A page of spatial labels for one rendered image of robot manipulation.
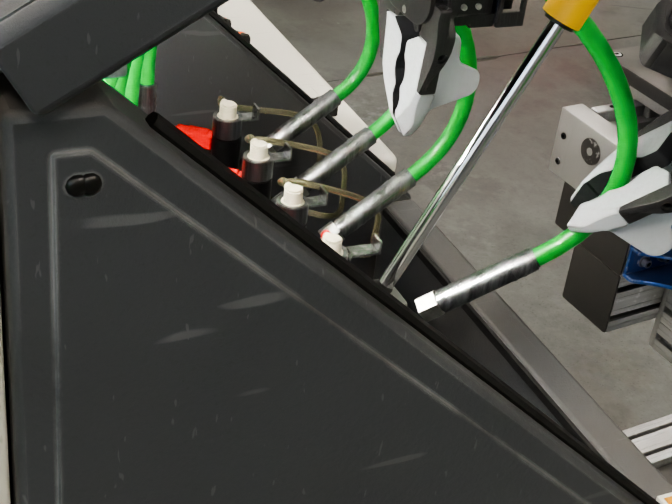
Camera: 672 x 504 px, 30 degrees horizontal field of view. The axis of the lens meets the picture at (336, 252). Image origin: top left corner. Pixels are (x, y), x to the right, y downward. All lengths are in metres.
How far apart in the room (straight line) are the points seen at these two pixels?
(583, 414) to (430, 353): 0.57
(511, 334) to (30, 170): 0.82
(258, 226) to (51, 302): 0.09
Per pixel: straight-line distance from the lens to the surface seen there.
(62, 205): 0.48
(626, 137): 0.88
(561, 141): 1.61
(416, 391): 0.61
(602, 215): 0.88
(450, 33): 0.90
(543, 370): 1.20
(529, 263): 0.92
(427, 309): 0.93
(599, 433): 1.14
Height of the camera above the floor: 1.66
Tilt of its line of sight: 33 degrees down
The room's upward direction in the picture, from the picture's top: 7 degrees clockwise
